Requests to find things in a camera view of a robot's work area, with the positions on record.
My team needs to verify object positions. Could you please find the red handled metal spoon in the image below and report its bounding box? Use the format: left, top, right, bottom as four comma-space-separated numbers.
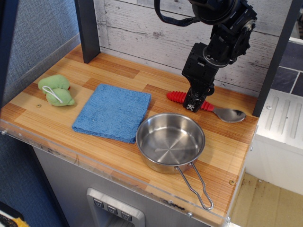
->
166, 91, 246, 123

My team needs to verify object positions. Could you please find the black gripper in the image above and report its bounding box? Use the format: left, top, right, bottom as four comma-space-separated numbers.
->
182, 43, 218, 113

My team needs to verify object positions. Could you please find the dark grey left post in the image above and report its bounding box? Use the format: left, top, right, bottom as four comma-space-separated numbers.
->
74, 0, 100, 63

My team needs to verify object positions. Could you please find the clear acrylic edge guard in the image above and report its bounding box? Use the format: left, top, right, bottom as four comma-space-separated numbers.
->
0, 113, 258, 227

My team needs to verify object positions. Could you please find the blue folded cloth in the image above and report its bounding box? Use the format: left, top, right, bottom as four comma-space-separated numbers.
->
72, 84, 151, 143

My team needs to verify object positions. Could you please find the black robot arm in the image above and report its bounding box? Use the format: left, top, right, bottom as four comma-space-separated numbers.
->
182, 0, 257, 112

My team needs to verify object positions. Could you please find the green plush toy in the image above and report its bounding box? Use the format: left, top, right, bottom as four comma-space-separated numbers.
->
38, 74, 75, 106

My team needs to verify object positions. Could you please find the dark grey post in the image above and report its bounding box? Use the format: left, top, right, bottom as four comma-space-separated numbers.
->
252, 0, 303, 117
74, 0, 100, 63

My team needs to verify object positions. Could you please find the dark grey right post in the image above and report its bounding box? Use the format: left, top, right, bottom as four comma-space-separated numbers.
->
252, 0, 303, 117

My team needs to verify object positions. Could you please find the grey toy dispenser panel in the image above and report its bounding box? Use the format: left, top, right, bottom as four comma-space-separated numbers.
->
87, 188, 145, 227

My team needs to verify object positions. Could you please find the steel pan with wire handle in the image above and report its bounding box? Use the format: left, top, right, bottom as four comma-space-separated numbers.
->
136, 113, 214, 210

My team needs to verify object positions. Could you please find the white ribbed appliance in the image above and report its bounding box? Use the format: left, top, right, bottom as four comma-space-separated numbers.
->
245, 89, 303, 194

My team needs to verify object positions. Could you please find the yellow black object corner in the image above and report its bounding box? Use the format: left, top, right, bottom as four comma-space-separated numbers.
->
0, 202, 29, 227

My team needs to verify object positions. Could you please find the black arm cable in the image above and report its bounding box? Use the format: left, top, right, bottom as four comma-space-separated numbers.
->
154, 0, 202, 26

